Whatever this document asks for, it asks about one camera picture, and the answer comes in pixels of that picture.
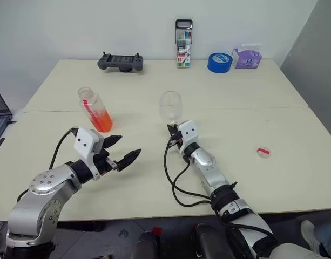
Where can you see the bottle with orange liquid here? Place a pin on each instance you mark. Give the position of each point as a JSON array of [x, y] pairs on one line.
[[100, 121]]

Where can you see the blue tape roll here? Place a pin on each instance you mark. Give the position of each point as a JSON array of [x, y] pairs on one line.
[[219, 64]]

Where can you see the bottle cap with red stripe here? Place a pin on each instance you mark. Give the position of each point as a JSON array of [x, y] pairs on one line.
[[263, 152]]

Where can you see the gray partition panel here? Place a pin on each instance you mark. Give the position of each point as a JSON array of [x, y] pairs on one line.
[[313, 54]]

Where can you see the marker pen pack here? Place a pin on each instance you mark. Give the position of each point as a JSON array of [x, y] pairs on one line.
[[183, 46]]

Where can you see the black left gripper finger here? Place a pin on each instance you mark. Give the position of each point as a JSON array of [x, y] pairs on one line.
[[130, 159], [113, 140]]

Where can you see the gray handheld controller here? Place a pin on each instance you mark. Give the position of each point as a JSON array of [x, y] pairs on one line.
[[119, 62]]

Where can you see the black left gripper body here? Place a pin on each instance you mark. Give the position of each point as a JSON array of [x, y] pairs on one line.
[[104, 163]]

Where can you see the purple tissue box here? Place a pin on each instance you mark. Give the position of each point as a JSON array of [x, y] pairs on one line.
[[246, 60]]

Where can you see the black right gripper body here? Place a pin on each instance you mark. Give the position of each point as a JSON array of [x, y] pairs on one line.
[[175, 136]]

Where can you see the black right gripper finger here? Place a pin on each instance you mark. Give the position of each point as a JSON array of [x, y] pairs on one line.
[[170, 127], [176, 127]]

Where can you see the black laptop plug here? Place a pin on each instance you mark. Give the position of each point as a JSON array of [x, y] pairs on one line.
[[12, 122]]

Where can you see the white shoe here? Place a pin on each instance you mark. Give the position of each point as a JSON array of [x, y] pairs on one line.
[[309, 234]]

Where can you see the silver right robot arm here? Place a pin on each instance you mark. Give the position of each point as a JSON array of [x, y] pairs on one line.
[[208, 167]]

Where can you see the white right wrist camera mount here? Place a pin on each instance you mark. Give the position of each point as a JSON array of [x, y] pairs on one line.
[[189, 133]]

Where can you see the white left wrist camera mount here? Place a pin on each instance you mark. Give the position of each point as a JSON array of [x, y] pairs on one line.
[[85, 141]]

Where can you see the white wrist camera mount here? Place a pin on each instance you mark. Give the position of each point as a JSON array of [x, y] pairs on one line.
[[85, 141], [189, 133]]

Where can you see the small red block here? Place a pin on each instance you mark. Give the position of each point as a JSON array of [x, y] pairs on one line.
[[157, 231]]

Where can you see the dark rounded shape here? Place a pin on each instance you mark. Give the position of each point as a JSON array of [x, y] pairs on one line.
[[208, 244], [146, 246]]

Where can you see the clear plastic cup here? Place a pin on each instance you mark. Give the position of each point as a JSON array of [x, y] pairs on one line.
[[170, 103]]

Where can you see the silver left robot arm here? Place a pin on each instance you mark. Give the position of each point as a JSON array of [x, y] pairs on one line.
[[43, 197]]

